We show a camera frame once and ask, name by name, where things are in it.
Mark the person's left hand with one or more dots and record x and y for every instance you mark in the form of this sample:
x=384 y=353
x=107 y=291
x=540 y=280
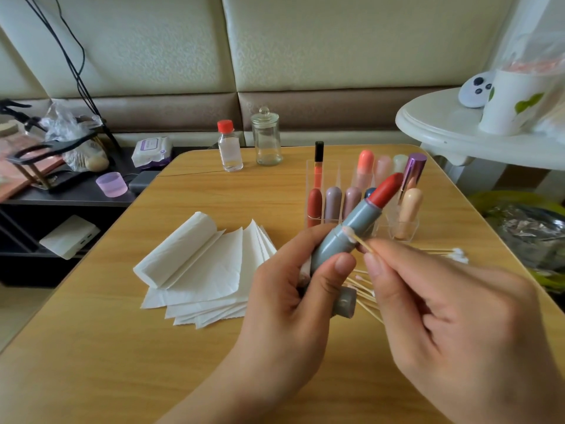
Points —
x=287 y=335

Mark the person's right hand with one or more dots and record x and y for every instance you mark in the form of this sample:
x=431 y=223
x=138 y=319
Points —
x=468 y=335

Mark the grey-blue lipstick cap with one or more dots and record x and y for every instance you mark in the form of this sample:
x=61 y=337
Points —
x=345 y=303

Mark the stack of white tissues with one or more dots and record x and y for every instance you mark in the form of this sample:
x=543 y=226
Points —
x=203 y=274

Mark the red lipstick grey-blue tube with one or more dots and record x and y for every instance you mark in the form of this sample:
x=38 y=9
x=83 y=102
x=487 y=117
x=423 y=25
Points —
x=340 y=238

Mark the red lipstick mauve tube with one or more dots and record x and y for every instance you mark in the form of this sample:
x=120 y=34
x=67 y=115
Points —
x=333 y=205

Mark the white tissue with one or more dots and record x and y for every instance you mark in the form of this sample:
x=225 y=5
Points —
x=175 y=250

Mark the red lipstick dusty pink tube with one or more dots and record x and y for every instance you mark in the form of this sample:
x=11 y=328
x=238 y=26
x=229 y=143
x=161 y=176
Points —
x=352 y=200

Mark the clear acrylic lipstick organizer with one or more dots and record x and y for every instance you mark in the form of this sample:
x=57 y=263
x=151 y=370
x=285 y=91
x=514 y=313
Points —
x=408 y=194

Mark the red lipstick navy tube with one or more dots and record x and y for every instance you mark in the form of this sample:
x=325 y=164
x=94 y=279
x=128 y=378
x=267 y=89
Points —
x=369 y=192

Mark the person's left forearm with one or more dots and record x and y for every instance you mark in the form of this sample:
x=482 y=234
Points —
x=203 y=410

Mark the yellow-green bin with bag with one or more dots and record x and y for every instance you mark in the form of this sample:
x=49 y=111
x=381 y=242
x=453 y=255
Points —
x=530 y=238

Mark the clear bottle red cap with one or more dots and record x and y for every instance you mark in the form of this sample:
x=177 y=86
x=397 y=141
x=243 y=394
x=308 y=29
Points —
x=230 y=147

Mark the glass jar with lid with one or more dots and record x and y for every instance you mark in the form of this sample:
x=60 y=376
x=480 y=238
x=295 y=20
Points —
x=267 y=139

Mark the white round side table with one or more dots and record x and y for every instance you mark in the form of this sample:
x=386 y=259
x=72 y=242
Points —
x=437 y=123

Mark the wet wipes pack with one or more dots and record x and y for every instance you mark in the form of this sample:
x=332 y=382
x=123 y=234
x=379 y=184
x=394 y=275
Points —
x=152 y=152

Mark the small purple plastic cup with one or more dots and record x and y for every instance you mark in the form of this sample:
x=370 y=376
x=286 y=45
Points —
x=111 y=184

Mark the white mug green leaf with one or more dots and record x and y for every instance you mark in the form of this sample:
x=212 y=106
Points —
x=512 y=106

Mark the white power bank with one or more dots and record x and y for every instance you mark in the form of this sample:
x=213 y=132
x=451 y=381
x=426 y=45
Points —
x=69 y=237

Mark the white panda figure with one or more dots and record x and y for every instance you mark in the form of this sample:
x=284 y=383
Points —
x=476 y=90

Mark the black low shelf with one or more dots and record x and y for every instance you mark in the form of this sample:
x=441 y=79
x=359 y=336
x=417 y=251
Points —
x=75 y=205

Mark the beige padded backrest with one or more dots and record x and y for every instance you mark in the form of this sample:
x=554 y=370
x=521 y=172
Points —
x=362 y=39

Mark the crumpled clear plastic bag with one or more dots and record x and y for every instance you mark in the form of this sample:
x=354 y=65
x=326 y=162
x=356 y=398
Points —
x=69 y=121

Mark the pink tray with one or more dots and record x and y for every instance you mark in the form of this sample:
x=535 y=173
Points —
x=18 y=176

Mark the black clip tool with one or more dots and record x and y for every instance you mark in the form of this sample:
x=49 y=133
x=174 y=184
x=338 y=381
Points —
x=13 y=108

